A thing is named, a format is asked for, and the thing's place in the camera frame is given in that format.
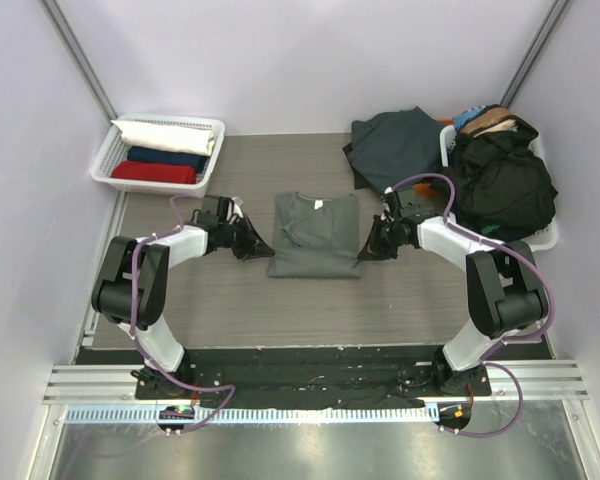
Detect black clothes pile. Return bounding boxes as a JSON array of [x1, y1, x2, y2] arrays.
[[430, 110, 558, 241]]

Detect aluminium frame post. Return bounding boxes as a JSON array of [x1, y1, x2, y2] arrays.
[[500, 0, 574, 107], [39, 0, 118, 120]]

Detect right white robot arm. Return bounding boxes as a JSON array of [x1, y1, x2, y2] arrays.
[[358, 188, 550, 395]]

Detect white rolled t shirt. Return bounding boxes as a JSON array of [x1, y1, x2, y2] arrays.
[[112, 120, 215, 156]]

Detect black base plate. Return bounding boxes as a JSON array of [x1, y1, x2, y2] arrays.
[[74, 342, 552, 409]]

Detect blue and tan clothes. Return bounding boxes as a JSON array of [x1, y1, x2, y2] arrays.
[[452, 104, 513, 135]]

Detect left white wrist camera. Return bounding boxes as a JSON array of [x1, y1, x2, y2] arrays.
[[231, 197, 244, 217]]

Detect dark teal t shirt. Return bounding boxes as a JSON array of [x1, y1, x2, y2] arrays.
[[343, 107, 444, 194]]

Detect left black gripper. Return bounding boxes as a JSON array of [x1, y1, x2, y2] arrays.
[[218, 214, 273, 261]]

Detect red rolled t shirt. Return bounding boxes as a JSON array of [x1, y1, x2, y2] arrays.
[[111, 160, 197, 184]]

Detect left aluminium frame post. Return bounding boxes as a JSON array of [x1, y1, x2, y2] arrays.
[[39, 0, 118, 120]]

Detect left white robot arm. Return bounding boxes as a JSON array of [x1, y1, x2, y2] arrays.
[[91, 195, 275, 399]]

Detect navy rolled t shirt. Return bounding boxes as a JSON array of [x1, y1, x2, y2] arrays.
[[127, 146, 209, 172]]

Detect white plastic basket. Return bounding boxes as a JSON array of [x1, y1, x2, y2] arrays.
[[439, 125, 559, 252], [91, 114, 225, 198]]

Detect slotted white cable duct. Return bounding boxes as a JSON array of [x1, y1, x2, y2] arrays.
[[65, 403, 439, 425]]

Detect right aluminium frame post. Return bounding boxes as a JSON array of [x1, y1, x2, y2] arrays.
[[500, 0, 574, 107]]

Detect grey t shirt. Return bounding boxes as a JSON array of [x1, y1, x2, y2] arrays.
[[268, 192, 362, 279]]

